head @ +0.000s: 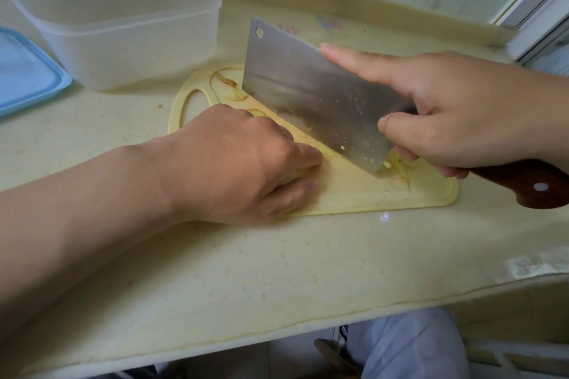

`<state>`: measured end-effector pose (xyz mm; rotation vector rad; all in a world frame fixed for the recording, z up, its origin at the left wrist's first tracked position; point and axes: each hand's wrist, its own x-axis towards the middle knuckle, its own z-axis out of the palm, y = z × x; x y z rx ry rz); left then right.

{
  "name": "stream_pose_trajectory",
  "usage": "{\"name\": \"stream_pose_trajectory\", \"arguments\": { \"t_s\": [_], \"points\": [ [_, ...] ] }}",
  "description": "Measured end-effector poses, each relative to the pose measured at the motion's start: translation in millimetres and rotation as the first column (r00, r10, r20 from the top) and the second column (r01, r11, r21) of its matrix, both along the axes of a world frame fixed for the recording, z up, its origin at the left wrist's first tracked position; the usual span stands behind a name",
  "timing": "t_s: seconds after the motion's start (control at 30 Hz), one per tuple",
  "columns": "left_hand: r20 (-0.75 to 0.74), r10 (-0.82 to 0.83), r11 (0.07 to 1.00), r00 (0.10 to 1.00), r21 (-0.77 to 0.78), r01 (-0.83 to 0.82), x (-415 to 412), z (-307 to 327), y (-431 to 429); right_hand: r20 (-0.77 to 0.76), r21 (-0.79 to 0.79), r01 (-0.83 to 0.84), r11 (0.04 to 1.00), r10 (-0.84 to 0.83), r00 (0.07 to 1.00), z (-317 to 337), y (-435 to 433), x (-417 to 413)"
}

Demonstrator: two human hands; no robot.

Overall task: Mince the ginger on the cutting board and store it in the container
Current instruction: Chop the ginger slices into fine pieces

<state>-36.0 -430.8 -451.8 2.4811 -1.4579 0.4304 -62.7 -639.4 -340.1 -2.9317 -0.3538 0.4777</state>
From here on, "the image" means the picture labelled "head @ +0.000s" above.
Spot person's right hand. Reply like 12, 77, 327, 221
320, 42, 553, 181

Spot person's left hand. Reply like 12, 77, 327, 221
163, 103, 324, 226

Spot steel cleaver with wooden handle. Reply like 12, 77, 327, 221
242, 17, 569, 211

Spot person's right forearm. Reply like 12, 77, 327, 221
536, 69, 569, 167

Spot person's left forearm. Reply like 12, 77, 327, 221
0, 134, 178, 341

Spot yellow plastic cutting board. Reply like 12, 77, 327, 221
167, 64, 460, 218

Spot ginger peel scrap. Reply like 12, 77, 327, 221
211, 71, 248, 102

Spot person's shoe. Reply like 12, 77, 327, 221
313, 338, 358, 377

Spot person's light trousers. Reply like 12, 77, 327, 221
346, 307, 472, 379

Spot torn white label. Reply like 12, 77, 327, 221
506, 253, 569, 281

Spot clear plastic container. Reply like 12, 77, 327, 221
0, 0, 222, 91

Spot blue plastic lid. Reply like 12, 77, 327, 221
0, 26, 73, 118

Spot white window frame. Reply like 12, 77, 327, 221
491, 0, 569, 68

